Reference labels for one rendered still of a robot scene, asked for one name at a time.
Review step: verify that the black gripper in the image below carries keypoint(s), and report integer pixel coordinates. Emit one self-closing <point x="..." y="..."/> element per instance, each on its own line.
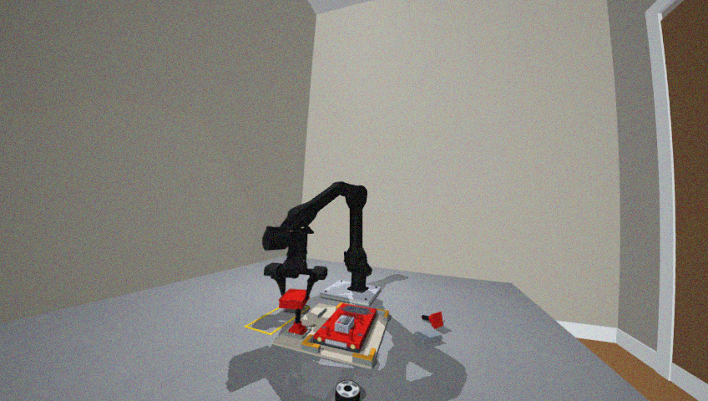
<point x="316" y="273"/>

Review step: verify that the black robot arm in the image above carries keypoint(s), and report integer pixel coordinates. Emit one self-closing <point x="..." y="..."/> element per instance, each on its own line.
<point x="291" y="234"/>

